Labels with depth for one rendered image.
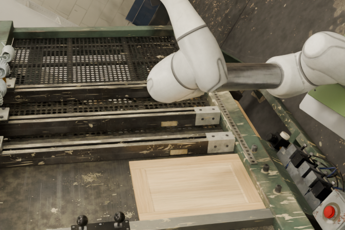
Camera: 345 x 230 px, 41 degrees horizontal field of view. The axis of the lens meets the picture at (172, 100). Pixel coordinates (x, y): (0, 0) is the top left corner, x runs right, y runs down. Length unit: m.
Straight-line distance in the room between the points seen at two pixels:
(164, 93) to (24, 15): 4.17
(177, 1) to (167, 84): 0.25
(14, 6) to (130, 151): 3.72
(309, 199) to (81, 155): 0.95
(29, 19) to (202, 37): 4.31
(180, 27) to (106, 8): 5.68
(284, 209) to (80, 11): 5.56
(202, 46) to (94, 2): 5.69
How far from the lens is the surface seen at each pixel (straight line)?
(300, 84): 1.82
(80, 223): 1.53
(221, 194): 1.85
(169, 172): 1.93
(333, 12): 3.56
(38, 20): 5.51
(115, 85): 2.44
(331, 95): 1.96
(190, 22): 1.32
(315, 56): 1.71
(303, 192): 1.94
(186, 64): 1.33
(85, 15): 6.97
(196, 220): 1.70
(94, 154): 1.98
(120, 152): 1.99
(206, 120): 2.26
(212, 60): 1.31
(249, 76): 1.64
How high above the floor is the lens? 2.09
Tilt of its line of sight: 25 degrees down
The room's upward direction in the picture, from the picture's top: 64 degrees counter-clockwise
